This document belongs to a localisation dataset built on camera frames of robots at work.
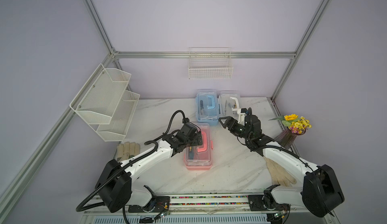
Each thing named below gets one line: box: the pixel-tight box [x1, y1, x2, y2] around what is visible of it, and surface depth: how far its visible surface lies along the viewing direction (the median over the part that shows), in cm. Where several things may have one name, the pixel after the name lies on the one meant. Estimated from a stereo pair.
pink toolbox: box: [183, 123, 214, 171], surface depth 82 cm
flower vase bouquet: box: [268, 114, 312, 150], surface depth 79 cm
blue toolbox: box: [195, 89, 220, 126], surface depth 106 cm
